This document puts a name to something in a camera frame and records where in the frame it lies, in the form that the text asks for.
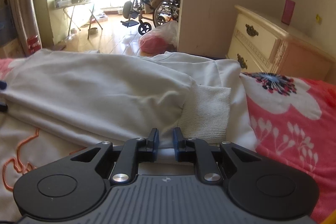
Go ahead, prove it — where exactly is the folding table by window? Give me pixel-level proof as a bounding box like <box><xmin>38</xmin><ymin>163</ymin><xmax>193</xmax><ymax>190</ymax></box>
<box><xmin>52</xmin><ymin>0</ymin><xmax>104</xmax><ymax>38</ymax></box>

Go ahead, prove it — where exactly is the cream two-drawer nightstand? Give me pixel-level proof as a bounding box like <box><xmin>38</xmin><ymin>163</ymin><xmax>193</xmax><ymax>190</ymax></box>
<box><xmin>226</xmin><ymin>5</ymin><xmax>335</xmax><ymax>81</ymax></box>

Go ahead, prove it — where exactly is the pink cup on nightstand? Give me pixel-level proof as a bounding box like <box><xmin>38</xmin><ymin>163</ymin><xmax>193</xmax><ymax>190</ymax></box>
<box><xmin>281</xmin><ymin>0</ymin><xmax>295</xmax><ymax>25</ymax></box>

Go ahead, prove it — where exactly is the pink bag in plastic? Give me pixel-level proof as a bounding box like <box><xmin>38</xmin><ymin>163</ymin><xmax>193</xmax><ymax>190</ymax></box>
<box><xmin>139</xmin><ymin>21</ymin><xmax>178</xmax><ymax>55</ymax></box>

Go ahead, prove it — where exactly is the cardboard box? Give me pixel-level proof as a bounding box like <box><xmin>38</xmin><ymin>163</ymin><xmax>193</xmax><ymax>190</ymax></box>
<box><xmin>0</xmin><ymin>38</ymin><xmax>25</xmax><ymax>59</ymax></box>

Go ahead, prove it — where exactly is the pink floral bed blanket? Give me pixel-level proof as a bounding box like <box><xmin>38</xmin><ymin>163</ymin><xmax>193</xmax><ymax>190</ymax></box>
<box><xmin>0</xmin><ymin>57</ymin><xmax>336</xmax><ymax>223</ymax></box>

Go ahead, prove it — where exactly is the blue water jug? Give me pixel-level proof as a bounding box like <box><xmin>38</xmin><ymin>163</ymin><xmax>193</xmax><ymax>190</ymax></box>
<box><xmin>0</xmin><ymin>6</ymin><xmax>17</xmax><ymax>46</ymax></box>

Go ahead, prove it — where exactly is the white sweatshirt orange bear outline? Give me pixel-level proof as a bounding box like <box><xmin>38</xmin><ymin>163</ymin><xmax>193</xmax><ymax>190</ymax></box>
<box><xmin>1</xmin><ymin>50</ymin><xmax>257</xmax><ymax>221</ymax></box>

